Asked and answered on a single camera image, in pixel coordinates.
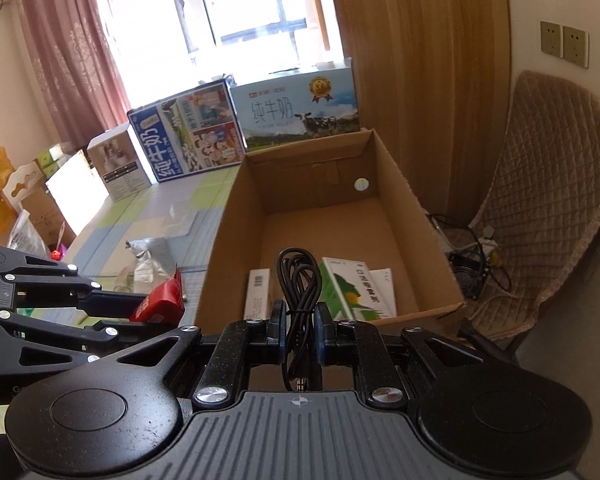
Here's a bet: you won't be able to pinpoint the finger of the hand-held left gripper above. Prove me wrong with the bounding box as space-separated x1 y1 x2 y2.
0 309 182 370
0 255 150 319

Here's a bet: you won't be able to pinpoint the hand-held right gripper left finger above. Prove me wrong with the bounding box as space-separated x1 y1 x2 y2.
94 300 287 409

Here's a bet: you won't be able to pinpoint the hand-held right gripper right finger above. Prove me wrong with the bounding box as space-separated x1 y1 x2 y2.
316 301 501 407

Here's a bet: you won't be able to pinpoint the small white green medicine box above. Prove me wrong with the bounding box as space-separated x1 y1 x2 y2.
249 268 274 322

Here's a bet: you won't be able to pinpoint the red snack packet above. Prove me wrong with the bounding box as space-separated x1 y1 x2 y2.
129 266 186 325

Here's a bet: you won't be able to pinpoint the black cable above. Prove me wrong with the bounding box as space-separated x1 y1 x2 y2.
276 247 323 393

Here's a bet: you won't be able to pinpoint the silver foil bag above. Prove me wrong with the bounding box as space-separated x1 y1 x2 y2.
124 239 181 295

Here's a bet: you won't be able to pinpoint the large white medicine box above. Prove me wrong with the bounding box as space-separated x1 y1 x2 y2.
369 268 397 306

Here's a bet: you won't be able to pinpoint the cardboard box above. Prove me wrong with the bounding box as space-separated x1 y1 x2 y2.
194 128 467 336

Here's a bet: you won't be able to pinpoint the clear plastic box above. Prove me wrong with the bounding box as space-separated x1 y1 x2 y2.
157 207 203 238

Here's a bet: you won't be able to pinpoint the white plastic bag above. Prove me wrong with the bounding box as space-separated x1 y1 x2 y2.
6 208 53 261

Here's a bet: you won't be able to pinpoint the brown cardboard carton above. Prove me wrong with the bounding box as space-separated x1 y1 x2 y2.
24 187 78 248

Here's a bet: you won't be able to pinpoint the white product box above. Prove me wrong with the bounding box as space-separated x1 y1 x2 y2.
86 127 151 203

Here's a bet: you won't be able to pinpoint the green tissue packs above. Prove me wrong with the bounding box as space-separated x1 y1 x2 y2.
35 142 78 168

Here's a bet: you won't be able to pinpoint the black floor device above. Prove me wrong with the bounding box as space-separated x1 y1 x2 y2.
447 251 488 302

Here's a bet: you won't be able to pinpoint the blue cartoon milk carton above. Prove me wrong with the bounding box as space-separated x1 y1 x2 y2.
127 80 246 184

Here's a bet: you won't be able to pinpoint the green pasture milk carton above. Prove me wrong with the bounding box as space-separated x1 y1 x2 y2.
229 57 362 155

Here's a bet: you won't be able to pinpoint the quilted cushion chair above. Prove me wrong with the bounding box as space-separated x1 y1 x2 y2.
457 70 600 366

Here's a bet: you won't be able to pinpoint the pink curtain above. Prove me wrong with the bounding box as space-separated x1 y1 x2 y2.
10 0 133 147

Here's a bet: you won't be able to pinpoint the tangle of floor cables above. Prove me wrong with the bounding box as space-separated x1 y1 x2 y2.
426 212 513 301

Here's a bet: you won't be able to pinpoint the window frame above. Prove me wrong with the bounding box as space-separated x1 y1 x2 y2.
100 0 346 111

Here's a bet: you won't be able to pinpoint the beige wall socket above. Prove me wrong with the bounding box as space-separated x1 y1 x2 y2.
562 26 590 69
540 21 564 59

